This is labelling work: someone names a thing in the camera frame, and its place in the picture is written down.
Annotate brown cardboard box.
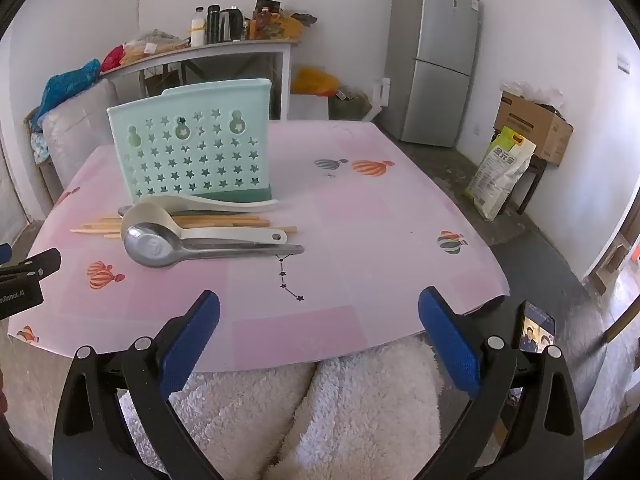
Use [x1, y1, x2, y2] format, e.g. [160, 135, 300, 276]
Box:
[494, 91, 574, 169]

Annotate bagged white quilt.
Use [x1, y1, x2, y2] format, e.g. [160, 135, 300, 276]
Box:
[40, 80, 119, 189]

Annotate clear bags of food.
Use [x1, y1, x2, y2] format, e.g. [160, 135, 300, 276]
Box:
[120, 30, 192, 66]

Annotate metal ladle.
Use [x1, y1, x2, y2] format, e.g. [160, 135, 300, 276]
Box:
[123, 223, 305, 269]

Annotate white and green rice bag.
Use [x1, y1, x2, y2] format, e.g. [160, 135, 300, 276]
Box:
[462, 126, 537, 222]

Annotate black electric kettle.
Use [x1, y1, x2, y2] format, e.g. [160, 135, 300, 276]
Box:
[220, 7, 245, 42]

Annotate small dark wooden stool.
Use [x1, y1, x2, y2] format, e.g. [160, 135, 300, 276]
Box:
[514, 155, 551, 217]

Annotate white box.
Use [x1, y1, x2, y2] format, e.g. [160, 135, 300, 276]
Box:
[290, 94, 331, 121]

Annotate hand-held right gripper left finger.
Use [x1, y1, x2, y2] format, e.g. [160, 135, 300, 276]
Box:
[52, 289, 222, 480]

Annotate white plastic bottle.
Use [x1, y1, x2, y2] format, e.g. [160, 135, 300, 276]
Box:
[190, 6, 208, 47]

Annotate dark green bag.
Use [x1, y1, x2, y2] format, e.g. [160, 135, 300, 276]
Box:
[327, 89, 374, 121]

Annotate mint green utensil holder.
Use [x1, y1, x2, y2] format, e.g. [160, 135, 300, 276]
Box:
[106, 78, 276, 205]

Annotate silver refrigerator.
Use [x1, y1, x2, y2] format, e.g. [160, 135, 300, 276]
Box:
[384, 0, 482, 149]

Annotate yellow plastic bag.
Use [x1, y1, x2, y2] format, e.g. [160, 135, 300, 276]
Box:
[291, 66, 341, 96]

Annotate black thermos flask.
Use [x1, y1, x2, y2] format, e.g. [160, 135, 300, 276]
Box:
[206, 4, 222, 45]

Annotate white side table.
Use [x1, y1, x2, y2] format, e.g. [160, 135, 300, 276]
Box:
[99, 36, 302, 122]

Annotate red plastic bag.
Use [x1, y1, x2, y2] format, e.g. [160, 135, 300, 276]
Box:
[100, 45, 126, 74]

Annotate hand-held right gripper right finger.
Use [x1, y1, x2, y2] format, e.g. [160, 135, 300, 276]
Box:
[417, 286, 586, 480]

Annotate black smartphone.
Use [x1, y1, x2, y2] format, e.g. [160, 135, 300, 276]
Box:
[513, 300, 557, 356]

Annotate pink printed tablecloth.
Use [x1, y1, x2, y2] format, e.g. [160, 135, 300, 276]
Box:
[7, 119, 511, 374]

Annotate white plastic appliance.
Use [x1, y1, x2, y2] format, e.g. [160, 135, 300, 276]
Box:
[362, 77, 391, 124]

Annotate blue plastic bag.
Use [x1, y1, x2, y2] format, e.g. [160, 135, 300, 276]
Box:
[30, 59, 101, 133]

